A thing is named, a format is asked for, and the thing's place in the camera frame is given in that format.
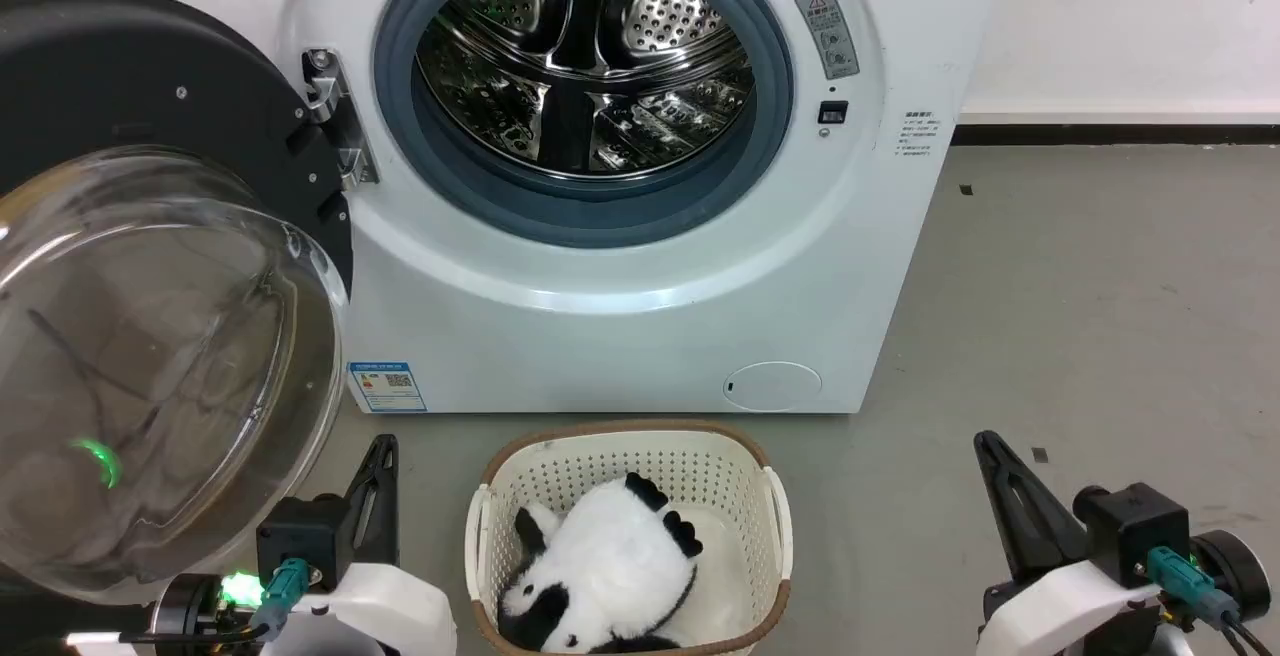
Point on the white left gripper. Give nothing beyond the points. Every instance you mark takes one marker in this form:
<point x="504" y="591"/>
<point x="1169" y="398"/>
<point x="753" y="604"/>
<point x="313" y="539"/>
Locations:
<point x="390" y="611"/>

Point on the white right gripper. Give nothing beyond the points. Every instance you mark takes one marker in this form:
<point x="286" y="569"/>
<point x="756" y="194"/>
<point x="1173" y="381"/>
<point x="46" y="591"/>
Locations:
<point x="1060" y="616"/>

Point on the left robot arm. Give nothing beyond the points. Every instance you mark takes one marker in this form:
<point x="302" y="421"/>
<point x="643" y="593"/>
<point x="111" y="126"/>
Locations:
<point x="185" y="608"/>

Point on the white front-load washing machine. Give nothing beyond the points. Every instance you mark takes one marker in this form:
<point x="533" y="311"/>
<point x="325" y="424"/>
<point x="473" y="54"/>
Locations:
<point x="600" y="336"/>

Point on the metal door hinge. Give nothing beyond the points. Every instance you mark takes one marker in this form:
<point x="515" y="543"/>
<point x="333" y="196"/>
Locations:
<point x="350" y="151"/>

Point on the black door lock slot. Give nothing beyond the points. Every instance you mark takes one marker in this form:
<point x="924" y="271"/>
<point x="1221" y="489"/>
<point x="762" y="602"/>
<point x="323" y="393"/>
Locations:
<point x="832" y="113"/>

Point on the black round glass washer door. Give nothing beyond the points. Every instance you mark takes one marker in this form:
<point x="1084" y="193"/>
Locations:
<point x="110" y="66"/>

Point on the blue energy label sticker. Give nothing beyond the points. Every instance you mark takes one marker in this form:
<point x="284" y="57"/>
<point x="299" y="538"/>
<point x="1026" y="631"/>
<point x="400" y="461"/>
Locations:
<point x="386" y="387"/>

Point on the black and white panda plush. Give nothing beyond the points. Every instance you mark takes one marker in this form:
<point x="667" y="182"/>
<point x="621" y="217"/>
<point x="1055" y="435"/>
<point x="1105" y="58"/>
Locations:
<point x="610" y="556"/>

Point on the round white filter cover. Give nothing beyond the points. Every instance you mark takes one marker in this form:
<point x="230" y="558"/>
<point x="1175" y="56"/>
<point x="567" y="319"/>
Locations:
<point x="772" y="387"/>

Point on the white plastic laundry basket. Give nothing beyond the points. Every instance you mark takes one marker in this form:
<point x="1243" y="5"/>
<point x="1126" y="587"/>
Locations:
<point x="740" y="496"/>

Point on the stainless steel washer drum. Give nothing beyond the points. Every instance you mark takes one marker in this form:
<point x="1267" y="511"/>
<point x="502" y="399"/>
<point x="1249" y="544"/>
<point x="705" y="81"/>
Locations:
<point x="590" y="56"/>

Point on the grey warning sticker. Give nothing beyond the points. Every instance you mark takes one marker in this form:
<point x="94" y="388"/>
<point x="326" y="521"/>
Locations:
<point x="828" y="34"/>

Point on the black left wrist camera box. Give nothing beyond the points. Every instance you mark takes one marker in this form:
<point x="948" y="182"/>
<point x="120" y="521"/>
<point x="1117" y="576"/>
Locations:
<point x="300" y="541"/>

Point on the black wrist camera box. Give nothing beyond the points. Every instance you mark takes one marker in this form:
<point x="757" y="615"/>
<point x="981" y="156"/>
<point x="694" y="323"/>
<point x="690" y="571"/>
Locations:
<point x="300" y="541"/>
<point x="1135" y="531"/>

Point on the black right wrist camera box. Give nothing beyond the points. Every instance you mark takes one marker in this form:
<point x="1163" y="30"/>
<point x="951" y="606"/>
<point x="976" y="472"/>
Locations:
<point x="1135" y="531"/>

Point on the black wall baseboard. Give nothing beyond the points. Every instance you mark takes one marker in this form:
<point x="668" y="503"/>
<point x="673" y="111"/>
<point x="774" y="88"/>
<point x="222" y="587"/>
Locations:
<point x="1110" y="134"/>

